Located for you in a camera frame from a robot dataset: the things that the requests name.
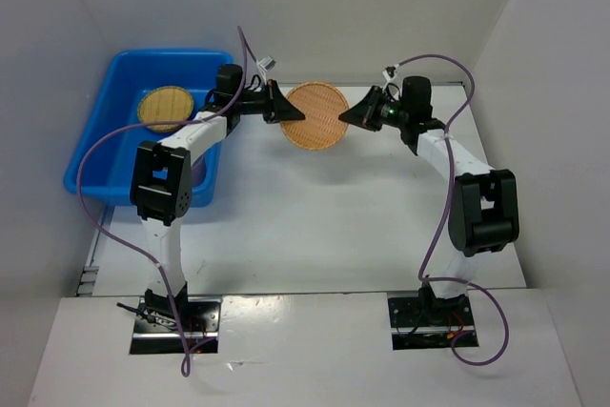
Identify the blue plastic bin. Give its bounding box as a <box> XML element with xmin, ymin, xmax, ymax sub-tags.
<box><xmin>63</xmin><ymin>49</ymin><xmax>233</xmax><ymax>207</ymax></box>

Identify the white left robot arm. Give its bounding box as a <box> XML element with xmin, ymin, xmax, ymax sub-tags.
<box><xmin>130</xmin><ymin>64</ymin><xmax>306</xmax><ymax>331</ymax></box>

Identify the brown woven bamboo tray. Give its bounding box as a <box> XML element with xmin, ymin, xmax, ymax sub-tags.
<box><xmin>280</xmin><ymin>81</ymin><xmax>349</xmax><ymax>151</ymax></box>

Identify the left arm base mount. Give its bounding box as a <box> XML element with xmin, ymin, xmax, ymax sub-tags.
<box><xmin>124</xmin><ymin>296</ymin><xmax>222</xmax><ymax>356</ymax></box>

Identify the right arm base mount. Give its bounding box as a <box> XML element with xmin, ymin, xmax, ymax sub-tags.
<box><xmin>387</xmin><ymin>291</ymin><xmax>478</xmax><ymax>351</ymax></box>

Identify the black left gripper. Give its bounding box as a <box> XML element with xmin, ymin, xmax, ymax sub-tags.
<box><xmin>235</xmin><ymin>80</ymin><xmax>305</xmax><ymax>125</ymax></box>

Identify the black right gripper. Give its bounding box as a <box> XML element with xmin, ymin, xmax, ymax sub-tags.
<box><xmin>338</xmin><ymin>85</ymin><xmax>409</xmax><ymax>132</ymax></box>

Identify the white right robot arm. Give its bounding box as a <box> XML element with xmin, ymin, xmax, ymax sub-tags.
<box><xmin>338</xmin><ymin>76</ymin><xmax>519</xmax><ymax>324</ymax></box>

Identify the green-rimmed bamboo tray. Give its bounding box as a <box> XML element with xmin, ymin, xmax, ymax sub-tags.
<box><xmin>137</xmin><ymin>86</ymin><xmax>194</xmax><ymax>133</ymax></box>

